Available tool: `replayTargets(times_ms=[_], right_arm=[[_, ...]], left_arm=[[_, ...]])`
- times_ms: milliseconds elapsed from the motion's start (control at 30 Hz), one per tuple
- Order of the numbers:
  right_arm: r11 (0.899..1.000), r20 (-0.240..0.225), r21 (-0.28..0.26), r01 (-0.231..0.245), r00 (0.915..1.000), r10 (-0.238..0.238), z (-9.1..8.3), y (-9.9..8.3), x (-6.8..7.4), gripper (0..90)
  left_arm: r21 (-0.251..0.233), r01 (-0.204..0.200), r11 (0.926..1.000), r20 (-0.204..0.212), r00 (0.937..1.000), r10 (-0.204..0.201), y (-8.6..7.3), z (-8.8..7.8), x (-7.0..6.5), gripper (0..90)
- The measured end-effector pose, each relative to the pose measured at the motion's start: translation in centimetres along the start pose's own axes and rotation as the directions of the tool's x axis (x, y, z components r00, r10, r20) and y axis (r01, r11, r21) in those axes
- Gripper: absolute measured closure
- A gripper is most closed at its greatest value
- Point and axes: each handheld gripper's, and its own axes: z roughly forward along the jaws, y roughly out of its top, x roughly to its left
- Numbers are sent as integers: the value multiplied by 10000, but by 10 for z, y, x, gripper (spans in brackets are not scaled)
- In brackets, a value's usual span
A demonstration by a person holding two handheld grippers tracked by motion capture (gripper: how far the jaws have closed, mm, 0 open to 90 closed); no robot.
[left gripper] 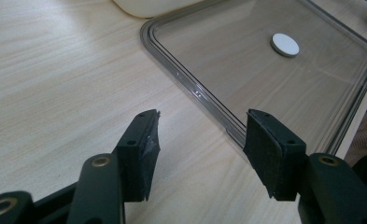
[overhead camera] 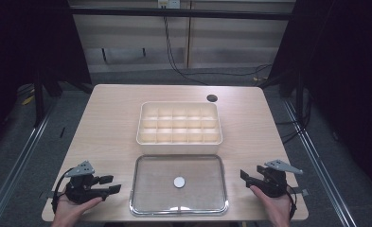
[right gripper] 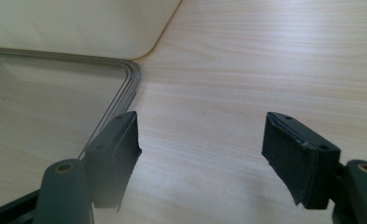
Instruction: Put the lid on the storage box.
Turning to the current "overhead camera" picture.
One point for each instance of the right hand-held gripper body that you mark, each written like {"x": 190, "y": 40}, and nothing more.
{"x": 275, "y": 183}

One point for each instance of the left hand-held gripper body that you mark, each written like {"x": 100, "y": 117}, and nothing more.
{"x": 79, "y": 190}

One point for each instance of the person's left hand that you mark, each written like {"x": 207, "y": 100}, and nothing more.
{"x": 70, "y": 211}

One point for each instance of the person's right hand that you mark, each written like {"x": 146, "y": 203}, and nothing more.
{"x": 278, "y": 209}

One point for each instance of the grey tape strip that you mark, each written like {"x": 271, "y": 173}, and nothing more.
{"x": 46, "y": 195}
{"x": 300, "y": 191}

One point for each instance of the transparent box lid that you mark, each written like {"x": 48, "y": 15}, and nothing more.
{"x": 161, "y": 192}

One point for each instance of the white round disc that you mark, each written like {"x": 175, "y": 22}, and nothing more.
{"x": 179, "y": 182}

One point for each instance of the black metal stand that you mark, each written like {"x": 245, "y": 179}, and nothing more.
{"x": 39, "y": 97}
{"x": 299, "y": 94}

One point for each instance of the white compartment storage box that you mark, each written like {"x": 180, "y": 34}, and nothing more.
{"x": 179, "y": 127}

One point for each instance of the black table grommet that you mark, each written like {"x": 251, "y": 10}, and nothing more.
{"x": 212, "y": 98}

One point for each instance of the yellow floor object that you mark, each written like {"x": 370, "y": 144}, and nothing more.
{"x": 28, "y": 100}

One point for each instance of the dark curtain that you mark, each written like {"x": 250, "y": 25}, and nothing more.
{"x": 341, "y": 63}
{"x": 26, "y": 41}

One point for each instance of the black horizontal metal bar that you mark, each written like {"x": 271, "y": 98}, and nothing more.
{"x": 180, "y": 13}

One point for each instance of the metal floor rail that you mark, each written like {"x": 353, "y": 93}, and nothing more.
{"x": 319, "y": 164}
{"x": 16, "y": 157}

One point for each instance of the white wall outlet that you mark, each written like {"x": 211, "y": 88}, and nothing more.
{"x": 169, "y": 3}

